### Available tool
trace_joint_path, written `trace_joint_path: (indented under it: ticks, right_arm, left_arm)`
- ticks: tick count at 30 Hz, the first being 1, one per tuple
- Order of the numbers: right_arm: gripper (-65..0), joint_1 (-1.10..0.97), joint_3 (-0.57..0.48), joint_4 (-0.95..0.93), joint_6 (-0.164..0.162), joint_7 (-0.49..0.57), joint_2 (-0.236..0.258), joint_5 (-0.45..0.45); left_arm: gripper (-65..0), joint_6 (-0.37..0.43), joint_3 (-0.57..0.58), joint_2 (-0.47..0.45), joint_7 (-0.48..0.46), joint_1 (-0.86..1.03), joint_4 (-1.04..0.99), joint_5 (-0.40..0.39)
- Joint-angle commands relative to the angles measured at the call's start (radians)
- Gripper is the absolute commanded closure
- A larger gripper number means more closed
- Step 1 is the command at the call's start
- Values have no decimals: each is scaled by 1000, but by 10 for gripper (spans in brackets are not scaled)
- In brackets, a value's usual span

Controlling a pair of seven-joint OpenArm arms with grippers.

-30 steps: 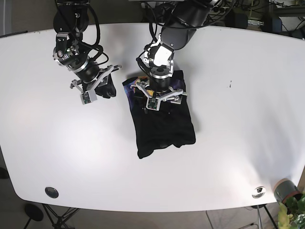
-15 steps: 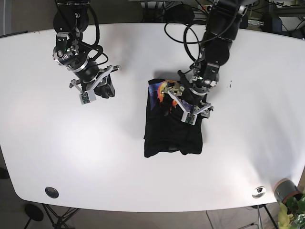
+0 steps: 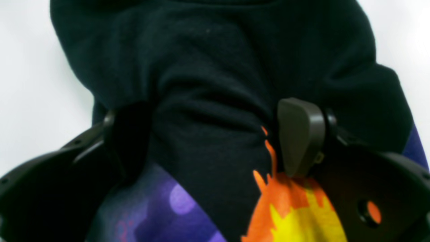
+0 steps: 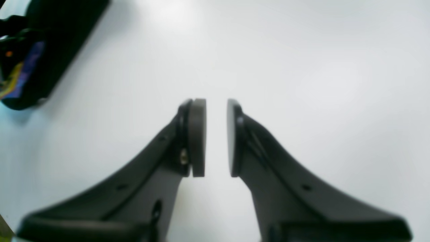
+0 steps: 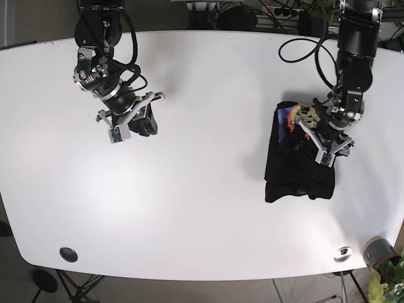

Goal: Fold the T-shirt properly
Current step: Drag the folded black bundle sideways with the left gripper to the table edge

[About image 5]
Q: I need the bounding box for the black table grommet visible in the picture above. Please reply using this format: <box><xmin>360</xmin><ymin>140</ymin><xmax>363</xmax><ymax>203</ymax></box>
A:
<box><xmin>59</xmin><ymin>247</ymin><xmax>78</xmax><ymax>263</ymax></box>

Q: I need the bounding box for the potted green plant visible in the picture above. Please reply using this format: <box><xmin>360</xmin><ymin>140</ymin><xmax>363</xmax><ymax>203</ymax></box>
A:
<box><xmin>362</xmin><ymin>236</ymin><xmax>403</xmax><ymax>303</ymax></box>

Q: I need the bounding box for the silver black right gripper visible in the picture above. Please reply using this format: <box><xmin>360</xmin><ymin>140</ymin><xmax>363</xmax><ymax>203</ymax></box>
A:
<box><xmin>73</xmin><ymin>63</ymin><xmax>165</xmax><ymax>143</ymax></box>

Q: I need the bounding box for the silver table grommet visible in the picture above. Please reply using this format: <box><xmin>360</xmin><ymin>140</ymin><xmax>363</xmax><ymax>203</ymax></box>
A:
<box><xmin>333</xmin><ymin>246</ymin><xmax>352</xmax><ymax>263</ymax></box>

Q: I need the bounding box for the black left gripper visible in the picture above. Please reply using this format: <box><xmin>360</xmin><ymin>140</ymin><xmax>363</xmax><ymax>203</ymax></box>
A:
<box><xmin>292</xmin><ymin>92</ymin><xmax>364</xmax><ymax>167</ymax></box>

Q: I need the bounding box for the black tripod stand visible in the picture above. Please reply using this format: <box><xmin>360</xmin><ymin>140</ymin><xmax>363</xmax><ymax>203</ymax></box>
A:
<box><xmin>32</xmin><ymin>269</ymin><xmax>107</xmax><ymax>303</ymax></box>

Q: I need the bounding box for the black graphic T-shirt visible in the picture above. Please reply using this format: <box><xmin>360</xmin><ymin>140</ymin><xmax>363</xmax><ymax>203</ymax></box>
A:
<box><xmin>264</xmin><ymin>102</ymin><xmax>335</xmax><ymax>203</ymax></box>

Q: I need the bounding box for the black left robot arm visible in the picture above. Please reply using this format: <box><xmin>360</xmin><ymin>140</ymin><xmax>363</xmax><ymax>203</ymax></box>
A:
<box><xmin>289</xmin><ymin>1</ymin><xmax>383</xmax><ymax>167</ymax></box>

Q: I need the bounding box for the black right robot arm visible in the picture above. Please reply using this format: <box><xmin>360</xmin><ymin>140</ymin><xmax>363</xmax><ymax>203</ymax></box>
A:
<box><xmin>73</xmin><ymin>1</ymin><xmax>165</xmax><ymax>143</ymax></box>

